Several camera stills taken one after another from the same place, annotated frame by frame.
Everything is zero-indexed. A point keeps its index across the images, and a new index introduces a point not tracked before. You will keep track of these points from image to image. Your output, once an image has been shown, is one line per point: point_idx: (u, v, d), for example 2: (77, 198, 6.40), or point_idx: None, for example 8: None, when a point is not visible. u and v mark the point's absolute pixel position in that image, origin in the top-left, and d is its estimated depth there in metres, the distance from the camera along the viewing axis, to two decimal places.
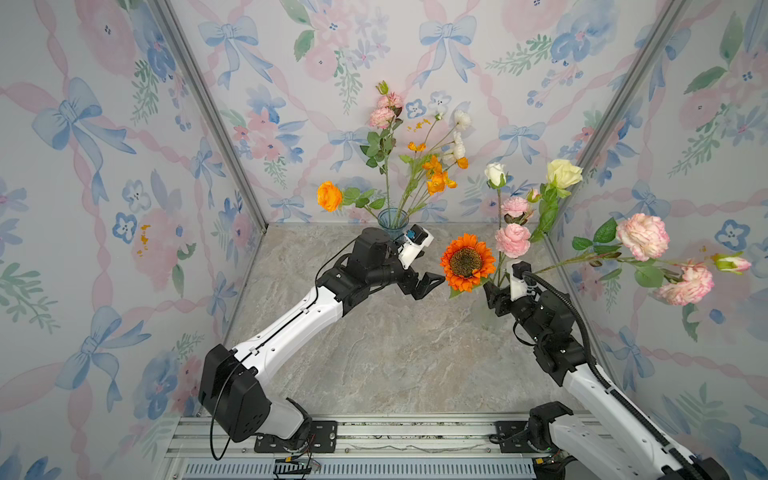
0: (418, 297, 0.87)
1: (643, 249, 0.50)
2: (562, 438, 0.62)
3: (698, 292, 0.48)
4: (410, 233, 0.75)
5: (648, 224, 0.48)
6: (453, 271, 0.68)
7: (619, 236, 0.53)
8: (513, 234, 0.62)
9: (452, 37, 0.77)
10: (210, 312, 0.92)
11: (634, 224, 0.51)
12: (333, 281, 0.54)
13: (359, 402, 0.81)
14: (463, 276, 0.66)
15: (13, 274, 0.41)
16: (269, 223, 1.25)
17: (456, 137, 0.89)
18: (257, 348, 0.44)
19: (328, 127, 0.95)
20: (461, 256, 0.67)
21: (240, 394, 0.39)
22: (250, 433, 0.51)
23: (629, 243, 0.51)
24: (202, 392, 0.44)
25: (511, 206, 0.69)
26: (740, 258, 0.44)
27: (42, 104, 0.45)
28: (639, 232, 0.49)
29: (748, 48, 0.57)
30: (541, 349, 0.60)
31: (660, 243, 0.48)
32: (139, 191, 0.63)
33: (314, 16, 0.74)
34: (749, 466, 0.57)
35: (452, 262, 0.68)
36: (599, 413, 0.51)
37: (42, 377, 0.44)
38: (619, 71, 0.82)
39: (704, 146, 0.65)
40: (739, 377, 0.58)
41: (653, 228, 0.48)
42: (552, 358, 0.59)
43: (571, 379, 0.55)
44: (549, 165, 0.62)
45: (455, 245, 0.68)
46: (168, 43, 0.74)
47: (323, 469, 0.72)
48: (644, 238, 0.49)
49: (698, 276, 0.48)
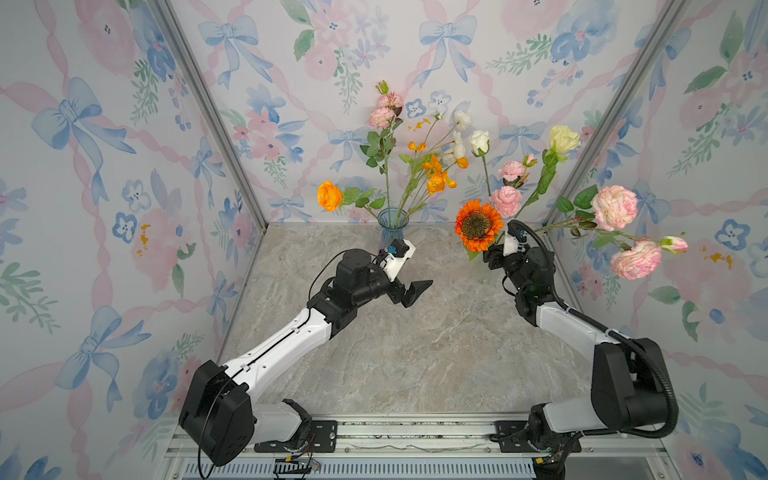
0: (406, 304, 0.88)
1: (605, 215, 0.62)
2: (557, 420, 0.62)
3: (637, 263, 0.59)
4: (391, 247, 0.70)
5: (616, 195, 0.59)
6: (468, 235, 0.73)
7: (594, 200, 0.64)
8: (505, 196, 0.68)
9: (452, 37, 0.77)
10: (210, 312, 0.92)
11: (607, 192, 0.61)
12: (322, 303, 0.57)
13: (359, 402, 0.81)
14: (479, 238, 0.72)
15: (14, 274, 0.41)
16: (269, 223, 1.25)
17: (456, 137, 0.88)
18: (248, 365, 0.44)
19: (328, 127, 0.95)
20: (470, 219, 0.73)
21: (230, 410, 0.39)
22: (234, 456, 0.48)
23: (598, 208, 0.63)
24: (184, 412, 0.43)
25: (507, 170, 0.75)
26: (678, 240, 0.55)
27: (42, 104, 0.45)
28: (607, 199, 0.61)
29: (748, 47, 0.57)
30: (520, 294, 0.70)
31: (620, 213, 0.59)
32: (139, 191, 0.63)
33: (314, 16, 0.74)
34: (748, 466, 0.57)
35: (464, 227, 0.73)
36: (563, 331, 0.58)
37: (42, 378, 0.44)
38: (619, 70, 0.82)
39: (704, 146, 0.65)
40: (739, 377, 0.58)
41: (620, 199, 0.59)
42: (528, 302, 0.68)
43: (541, 313, 0.64)
44: (551, 129, 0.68)
45: (464, 209, 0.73)
46: (168, 43, 0.74)
47: (324, 469, 0.72)
48: (608, 205, 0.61)
49: (642, 250, 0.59)
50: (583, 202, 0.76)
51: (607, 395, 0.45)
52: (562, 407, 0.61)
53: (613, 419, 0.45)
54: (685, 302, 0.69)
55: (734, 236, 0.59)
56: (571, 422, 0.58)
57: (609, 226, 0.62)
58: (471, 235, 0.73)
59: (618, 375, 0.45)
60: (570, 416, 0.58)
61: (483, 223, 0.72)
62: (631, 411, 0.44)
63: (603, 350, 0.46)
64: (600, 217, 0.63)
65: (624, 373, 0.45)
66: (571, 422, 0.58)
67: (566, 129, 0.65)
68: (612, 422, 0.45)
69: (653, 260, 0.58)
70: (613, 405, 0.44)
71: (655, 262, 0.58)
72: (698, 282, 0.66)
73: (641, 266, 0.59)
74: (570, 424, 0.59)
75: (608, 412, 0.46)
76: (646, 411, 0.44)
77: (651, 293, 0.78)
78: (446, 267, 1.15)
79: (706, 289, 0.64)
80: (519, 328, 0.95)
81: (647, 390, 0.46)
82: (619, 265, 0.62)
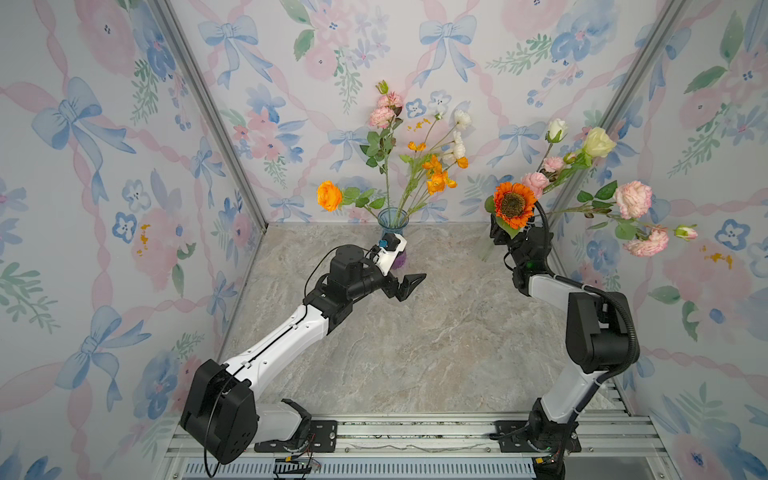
0: (401, 299, 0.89)
1: (628, 210, 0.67)
2: (552, 405, 0.64)
3: (655, 248, 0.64)
4: (383, 241, 0.71)
5: (640, 191, 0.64)
6: (511, 215, 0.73)
7: (615, 196, 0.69)
8: (536, 181, 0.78)
9: (452, 37, 0.77)
10: (210, 312, 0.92)
11: (630, 188, 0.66)
12: (318, 300, 0.58)
13: (359, 402, 0.81)
14: (518, 215, 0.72)
15: (13, 274, 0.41)
16: (269, 223, 1.25)
17: (456, 137, 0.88)
18: (249, 362, 0.45)
19: (328, 127, 0.95)
20: (507, 200, 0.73)
21: (234, 407, 0.39)
22: (238, 453, 0.45)
23: (620, 202, 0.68)
24: (186, 412, 0.43)
25: (550, 161, 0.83)
26: (691, 229, 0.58)
27: (42, 104, 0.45)
28: (631, 195, 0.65)
29: (748, 47, 0.57)
30: (518, 269, 0.77)
31: (643, 207, 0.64)
32: (139, 191, 0.63)
33: (314, 16, 0.74)
34: (748, 466, 0.57)
35: (502, 208, 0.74)
36: (546, 292, 0.67)
37: (41, 378, 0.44)
38: (619, 70, 0.82)
39: (704, 146, 0.65)
40: (739, 377, 0.58)
41: (643, 194, 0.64)
42: (522, 276, 0.76)
43: (533, 283, 0.72)
44: (591, 131, 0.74)
45: (497, 192, 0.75)
46: (169, 43, 0.74)
47: (323, 469, 0.72)
48: (632, 200, 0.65)
49: (659, 236, 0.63)
50: (603, 196, 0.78)
51: (578, 337, 0.52)
52: (556, 390, 0.63)
53: (581, 358, 0.51)
54: (685, 302, 0.69)
55: (734, 236, 0.59)
56: (563, 400, 0.61)
57: (628, 218, 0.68)
58: (514, 215, 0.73)
59: (587, 318, 0.52)
60: (563, 394, 0.60)
61: (523, 201, 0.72)
62: (596, 350, 0.51)
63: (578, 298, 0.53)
64: (621, 210, 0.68)
65: (592, 318, 0.52)
66: (563, 399, 0.61)
67: (599, 133, 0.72)
68: (580, 360, 0.52)
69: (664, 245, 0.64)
70: (582, 345, 0.51)
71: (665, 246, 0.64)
72: (698, 281, 0.66)
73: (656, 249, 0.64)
74: (561, 401, 0.61)
75: (578, 351, 0.52)
76: (610, 352, 0.51)
77: (651, 293, 0.78)
78: (446, 267, 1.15)
79: (706, 288, 0.64)
80: (519, 328, 0.95)
81: (614, 335, 0.52)
82: (637, 250, 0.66)
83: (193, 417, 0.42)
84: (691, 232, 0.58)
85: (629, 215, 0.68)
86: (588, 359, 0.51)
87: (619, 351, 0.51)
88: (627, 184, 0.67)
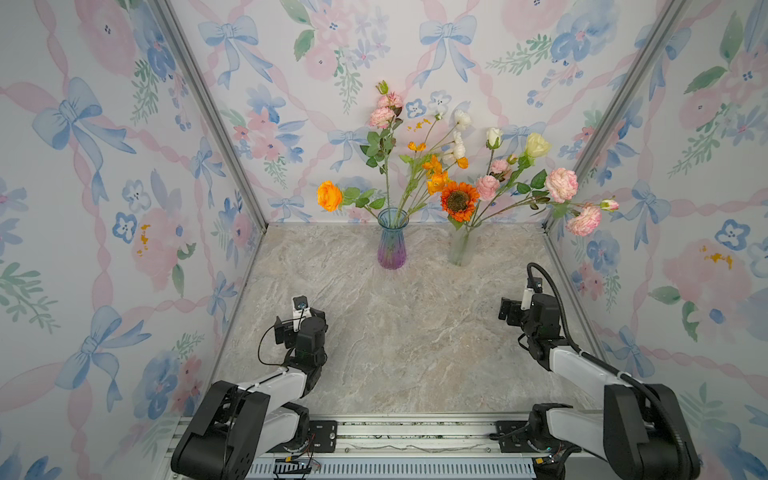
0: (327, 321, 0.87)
1: (558, 193, 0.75)
2: (560, 426, 0.61)
3: (588, 224, 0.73)
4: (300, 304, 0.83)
5: (563, 175, 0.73)
6: (457, 209, 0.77)
7: (546, 184, 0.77)
8: (487, 183, 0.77)
9: (452, 37, 0.77)
10: (210, 312, 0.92)
11: (555, 175, 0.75)
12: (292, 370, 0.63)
13: (359, 402, 0.81)
14: (461, 209, 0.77)
15: (13, 274, 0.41)
16: (269, 223, 1.25)
17: (456, 137, 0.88)
18: (258, 383, 0.51)
19: (329, 127, 0.95)
20: (452, 197, 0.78)
21: (254, 410, 0.44)
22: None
23: (551, 188, 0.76)
24: (189, 433, 0.43)
25: (495, 166, 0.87)
26: (613, 202, 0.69)
27: (42, 104, 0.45)
28: (557, 180, 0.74)
29: (748, 47, 0.57)
30: (533, 339, 0.70)
31: (568, 189, 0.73)
32: (139, 191, 0.63)
33: (314, 16, 0.74)
34: (749, 466, 0.57)
35: (449, 203, 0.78)
36: (575, 372, 0.57)
37: (41, 377, 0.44)
38: (619, 70, 0.82)
39: (704, 146, 0.65)
40: (739, 377, 0.58)
41: (565, 178, 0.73)
42: (541, 347, 0.67)
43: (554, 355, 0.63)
44: (531, 137, 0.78)
45: (446, 189, 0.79)
46: (168, 43, 0.74)
47: (323, 469, 0.72)
48: (558, 184, 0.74)
49: (589, 213, 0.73)
50: (537, 185, 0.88)
51: (622, 445, 0.43)
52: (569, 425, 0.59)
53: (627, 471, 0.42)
54: (685, 302, 0.69)
55: (734, 236, 0.59)
56: (573, 438, 0.57)
57: (561, 201, 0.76)
58: (460, 209, 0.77)
59: (633, 422, 0.43)
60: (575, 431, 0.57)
61: (467, 196, 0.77)
62: (645, 461, 0.41)
63: (614, 391, 0.45)
64: (553, 195, 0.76)
65: (634, 418, 0.43)
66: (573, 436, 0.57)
67: (536, 137, 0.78)
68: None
69: (596, 219, 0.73)
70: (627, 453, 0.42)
71: (598, 220, 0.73)
72: (698, 282, 0.66)
73: (590, 224, 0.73)
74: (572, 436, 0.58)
75: (624, 464, 0.42)
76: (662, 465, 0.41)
77: (651, 293, 0.78)
78: (447, 267, 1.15)
79: (706, 289, 0.64)
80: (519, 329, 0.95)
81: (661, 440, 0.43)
82: (575, 227, 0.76)
83: (188, 448, 0.42)
84: (613, 203, 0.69)
85: (561, 198, 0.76)
86: (639, 475, 0.41)
87: (671, 461, 0.41)
88: (552, 173, 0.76)
